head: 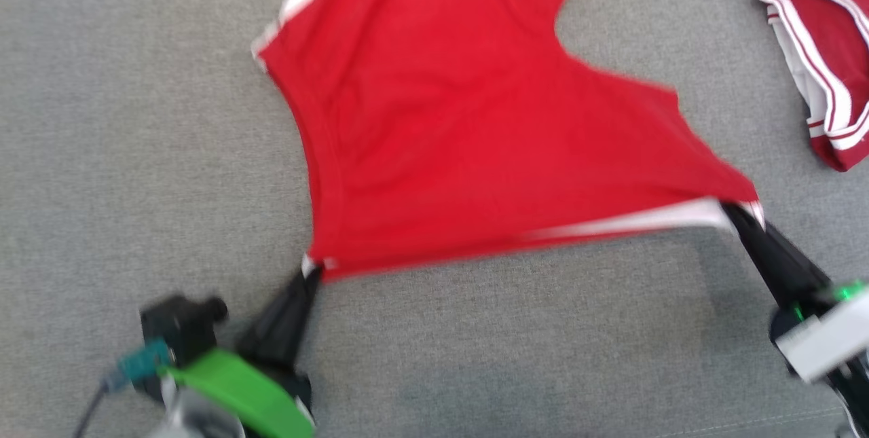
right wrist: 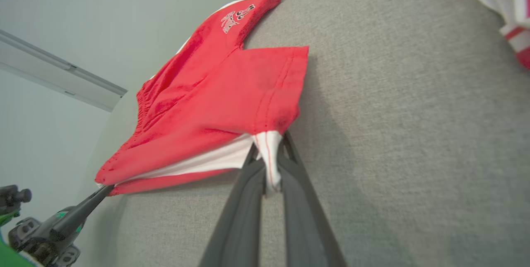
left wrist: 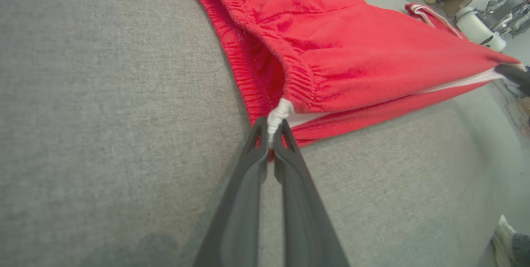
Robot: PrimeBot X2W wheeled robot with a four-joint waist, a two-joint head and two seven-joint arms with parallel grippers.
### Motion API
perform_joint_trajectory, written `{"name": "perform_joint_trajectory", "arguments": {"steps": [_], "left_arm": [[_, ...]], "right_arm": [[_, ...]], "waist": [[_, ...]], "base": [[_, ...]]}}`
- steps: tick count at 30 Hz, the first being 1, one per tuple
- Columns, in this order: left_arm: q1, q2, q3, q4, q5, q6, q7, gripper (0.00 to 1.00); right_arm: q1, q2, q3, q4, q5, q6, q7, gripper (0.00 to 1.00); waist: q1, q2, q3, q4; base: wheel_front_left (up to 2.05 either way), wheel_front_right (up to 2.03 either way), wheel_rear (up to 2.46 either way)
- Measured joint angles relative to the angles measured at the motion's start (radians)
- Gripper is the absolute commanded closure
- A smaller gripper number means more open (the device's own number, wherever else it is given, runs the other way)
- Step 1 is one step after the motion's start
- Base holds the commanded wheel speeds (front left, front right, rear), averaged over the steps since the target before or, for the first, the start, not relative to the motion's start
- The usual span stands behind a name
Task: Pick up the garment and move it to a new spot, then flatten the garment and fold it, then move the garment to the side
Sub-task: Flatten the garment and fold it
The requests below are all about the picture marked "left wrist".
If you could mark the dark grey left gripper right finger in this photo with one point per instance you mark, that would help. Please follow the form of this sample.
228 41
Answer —
306 217

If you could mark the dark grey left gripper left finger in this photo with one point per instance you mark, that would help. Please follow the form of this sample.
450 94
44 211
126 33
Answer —
240 209

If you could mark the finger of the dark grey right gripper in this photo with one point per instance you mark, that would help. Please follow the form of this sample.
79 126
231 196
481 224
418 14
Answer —
515 77

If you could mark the red and white t-shirt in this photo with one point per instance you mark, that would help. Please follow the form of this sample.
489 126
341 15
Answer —
352 51

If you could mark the white cylinder canister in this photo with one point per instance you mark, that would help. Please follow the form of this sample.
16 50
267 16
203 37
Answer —
476 29

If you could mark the silver metal machinery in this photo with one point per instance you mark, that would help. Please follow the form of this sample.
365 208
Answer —
507 12

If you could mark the white sneaker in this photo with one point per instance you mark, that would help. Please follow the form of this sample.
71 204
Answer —
503 238

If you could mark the grey fabric sofa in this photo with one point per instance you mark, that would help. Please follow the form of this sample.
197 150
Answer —
103 114

